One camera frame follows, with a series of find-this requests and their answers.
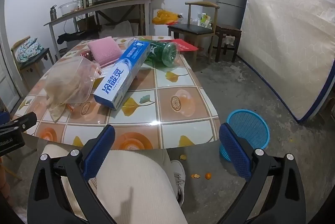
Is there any blue plastic waste basket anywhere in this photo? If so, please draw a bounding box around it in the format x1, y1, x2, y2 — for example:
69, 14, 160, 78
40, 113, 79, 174
219, 109, 271, 162

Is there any person's white shoe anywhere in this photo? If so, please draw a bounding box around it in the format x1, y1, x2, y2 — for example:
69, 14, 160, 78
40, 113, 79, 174
170, 160, 186, 206

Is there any dark wooden stool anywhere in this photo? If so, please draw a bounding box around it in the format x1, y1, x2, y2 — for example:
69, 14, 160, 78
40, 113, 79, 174
214, 23, 242, 63

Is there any green plastic bottle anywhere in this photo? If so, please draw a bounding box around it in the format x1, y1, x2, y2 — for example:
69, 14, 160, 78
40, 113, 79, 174
125, 37, 181, 67

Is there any yellow plastic bag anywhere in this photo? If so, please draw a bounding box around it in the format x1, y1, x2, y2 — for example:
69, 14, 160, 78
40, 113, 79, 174
152, 10, 181, 25

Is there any pink sponge cloth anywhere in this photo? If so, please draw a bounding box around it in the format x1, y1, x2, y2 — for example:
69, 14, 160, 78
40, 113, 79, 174
87, 36, 123, 67

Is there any large white sack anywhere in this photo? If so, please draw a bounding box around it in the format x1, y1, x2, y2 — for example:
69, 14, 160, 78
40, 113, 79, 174
99, 20, 139, 38

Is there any long side table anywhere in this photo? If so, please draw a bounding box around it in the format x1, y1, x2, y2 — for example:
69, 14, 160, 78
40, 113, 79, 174
43, 0, 153, 62

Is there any blue white toothpaste box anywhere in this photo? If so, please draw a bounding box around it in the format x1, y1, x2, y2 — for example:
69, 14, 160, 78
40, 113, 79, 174
94, 39, 151, 110

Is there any clear plastic bag with peels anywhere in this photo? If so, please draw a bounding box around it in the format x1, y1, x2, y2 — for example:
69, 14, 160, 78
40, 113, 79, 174
43, 56, 101, 122

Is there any wooden chair with black seat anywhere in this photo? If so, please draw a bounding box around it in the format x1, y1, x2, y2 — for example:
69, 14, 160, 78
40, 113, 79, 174
167, 1, 220, 62

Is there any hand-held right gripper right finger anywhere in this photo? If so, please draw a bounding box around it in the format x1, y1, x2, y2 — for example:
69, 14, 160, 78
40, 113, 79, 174
219, 122, 307, 224

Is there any clear glass bowl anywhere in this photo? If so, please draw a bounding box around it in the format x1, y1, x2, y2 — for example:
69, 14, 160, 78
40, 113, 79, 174
59, 0, 80, 16

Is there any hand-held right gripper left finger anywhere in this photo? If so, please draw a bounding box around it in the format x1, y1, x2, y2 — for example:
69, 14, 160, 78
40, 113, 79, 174
27, 124, 116, 224

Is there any floral blue cushion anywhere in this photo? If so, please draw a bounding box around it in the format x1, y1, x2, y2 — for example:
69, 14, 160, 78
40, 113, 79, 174
16, 38, 44, 62

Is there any tile pattern tablecloth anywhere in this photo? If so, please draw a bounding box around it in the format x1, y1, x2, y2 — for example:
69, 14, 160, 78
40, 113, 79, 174
12, 35, 222, 154

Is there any wooden chair with cushion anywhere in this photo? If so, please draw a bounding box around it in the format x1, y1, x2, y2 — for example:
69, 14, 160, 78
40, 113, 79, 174
10, 36, 54, 83

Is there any white mattress with blue edge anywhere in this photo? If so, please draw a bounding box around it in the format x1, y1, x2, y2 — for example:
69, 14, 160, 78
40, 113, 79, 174
237, 0, 335, 123

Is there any person's cream trouser leg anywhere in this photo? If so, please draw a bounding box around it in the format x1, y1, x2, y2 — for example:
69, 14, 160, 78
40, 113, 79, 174
39, 144, 189, 224

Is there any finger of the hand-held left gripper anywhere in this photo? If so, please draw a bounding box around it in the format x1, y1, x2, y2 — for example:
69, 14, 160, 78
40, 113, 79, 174
0, 112, 37, 135

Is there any white door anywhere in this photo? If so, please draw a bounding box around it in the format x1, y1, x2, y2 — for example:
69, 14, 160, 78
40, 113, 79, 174
0, 38, 21, 112

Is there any brown cardboard box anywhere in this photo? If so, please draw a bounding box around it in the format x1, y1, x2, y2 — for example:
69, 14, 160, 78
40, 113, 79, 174
76, 16, 98, 32

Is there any dark clothing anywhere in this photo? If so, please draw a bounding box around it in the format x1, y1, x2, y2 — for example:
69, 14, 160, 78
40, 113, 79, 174
57, 31, 87, 45

